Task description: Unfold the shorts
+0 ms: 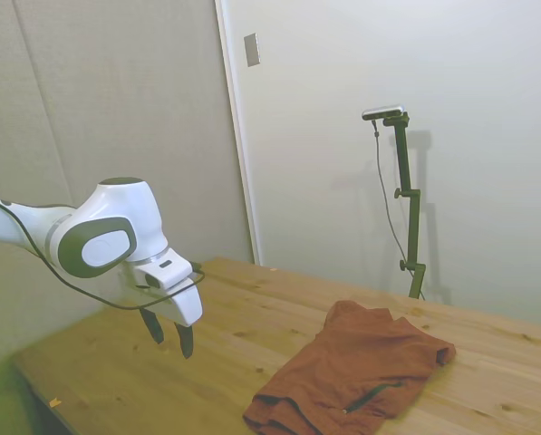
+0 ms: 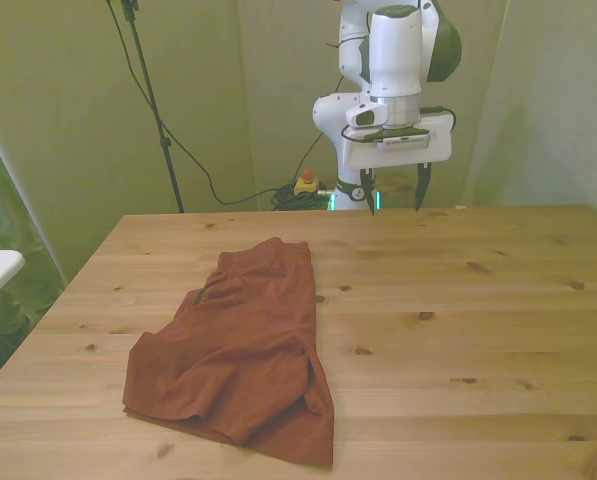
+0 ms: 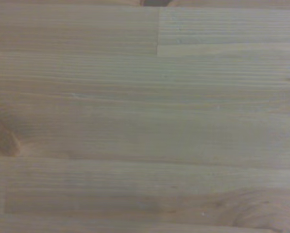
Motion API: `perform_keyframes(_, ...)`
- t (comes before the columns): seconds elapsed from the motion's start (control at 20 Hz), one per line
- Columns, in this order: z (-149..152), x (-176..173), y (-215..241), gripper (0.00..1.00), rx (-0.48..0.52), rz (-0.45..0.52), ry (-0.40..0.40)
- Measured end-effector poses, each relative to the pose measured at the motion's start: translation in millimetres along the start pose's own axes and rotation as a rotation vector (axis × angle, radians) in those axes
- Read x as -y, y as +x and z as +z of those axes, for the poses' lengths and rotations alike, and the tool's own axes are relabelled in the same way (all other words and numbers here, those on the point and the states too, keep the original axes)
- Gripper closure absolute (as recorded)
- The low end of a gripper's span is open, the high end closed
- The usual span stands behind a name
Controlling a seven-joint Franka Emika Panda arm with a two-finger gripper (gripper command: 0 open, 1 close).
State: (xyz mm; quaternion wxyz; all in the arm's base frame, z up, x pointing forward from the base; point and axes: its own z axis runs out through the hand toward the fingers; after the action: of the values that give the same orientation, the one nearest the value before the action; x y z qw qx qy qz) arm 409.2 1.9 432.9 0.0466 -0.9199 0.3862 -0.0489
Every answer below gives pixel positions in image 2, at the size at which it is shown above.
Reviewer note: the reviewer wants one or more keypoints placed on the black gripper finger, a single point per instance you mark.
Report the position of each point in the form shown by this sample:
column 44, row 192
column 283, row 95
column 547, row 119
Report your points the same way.
column 422, row 187
column 368, row 190

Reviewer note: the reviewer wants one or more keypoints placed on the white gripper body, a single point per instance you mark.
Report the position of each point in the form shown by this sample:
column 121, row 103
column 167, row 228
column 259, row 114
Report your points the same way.
column 398, row 155

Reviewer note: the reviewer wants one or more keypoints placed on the rust red shorts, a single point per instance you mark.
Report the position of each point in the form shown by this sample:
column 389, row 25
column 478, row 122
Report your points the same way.
column 248, row 350

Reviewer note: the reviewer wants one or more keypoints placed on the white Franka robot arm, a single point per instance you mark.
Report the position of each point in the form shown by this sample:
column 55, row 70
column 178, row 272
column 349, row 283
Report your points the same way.
column 395, row 50

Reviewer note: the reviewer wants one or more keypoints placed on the yellow emergency stop button box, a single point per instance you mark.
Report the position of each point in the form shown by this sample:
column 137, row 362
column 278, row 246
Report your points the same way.
column 305, row 187

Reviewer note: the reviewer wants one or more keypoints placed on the black tripod stand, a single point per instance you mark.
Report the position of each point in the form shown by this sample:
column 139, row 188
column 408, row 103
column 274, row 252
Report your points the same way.
column 150, row 95

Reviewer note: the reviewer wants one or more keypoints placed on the translucent green plastic sheet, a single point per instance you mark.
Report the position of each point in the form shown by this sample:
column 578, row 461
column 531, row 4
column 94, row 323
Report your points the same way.
column 3, row 310

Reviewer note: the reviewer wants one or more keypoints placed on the white slanted frame pole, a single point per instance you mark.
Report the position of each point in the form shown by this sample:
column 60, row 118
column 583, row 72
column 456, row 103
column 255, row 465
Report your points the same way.
column 23, row 200

